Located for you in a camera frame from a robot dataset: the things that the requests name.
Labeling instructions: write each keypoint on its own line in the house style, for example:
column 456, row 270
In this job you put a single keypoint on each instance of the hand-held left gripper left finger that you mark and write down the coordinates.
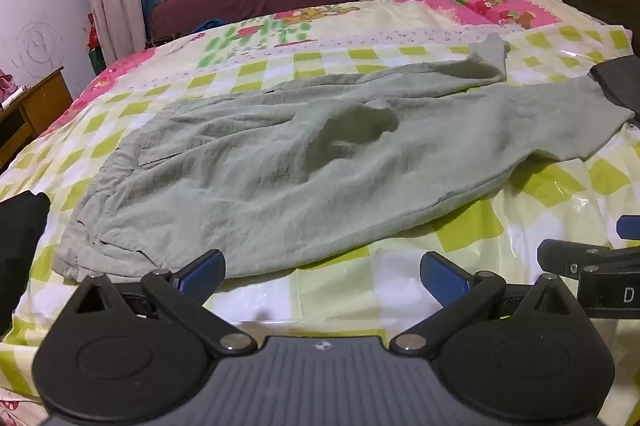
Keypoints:
column 202, row 276

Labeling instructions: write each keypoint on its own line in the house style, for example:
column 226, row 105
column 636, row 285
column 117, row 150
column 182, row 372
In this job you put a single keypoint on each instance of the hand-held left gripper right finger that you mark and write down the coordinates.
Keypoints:
column 445, row 278

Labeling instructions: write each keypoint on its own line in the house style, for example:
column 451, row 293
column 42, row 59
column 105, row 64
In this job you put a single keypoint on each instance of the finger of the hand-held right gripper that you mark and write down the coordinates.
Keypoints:
column 630, row 226
column 567, row 253

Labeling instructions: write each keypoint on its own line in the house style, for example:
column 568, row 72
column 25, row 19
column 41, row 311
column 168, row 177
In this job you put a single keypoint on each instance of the pale green pants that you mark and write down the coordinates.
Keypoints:
column 300, row 156

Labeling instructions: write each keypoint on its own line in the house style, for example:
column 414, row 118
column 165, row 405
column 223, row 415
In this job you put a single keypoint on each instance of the dark grey cloth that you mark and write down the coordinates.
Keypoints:
column 620, row 81

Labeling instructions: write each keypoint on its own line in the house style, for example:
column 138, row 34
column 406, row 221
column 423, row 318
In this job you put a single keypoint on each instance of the black cloth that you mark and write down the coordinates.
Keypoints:
column 20, row 246

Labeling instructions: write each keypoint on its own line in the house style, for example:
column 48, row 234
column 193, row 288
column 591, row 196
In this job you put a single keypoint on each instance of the red toy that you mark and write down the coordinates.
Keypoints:
column 93, row 38

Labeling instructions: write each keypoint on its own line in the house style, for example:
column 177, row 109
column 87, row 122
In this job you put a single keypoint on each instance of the pink printed quilt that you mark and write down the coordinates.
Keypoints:
column 492, row 1

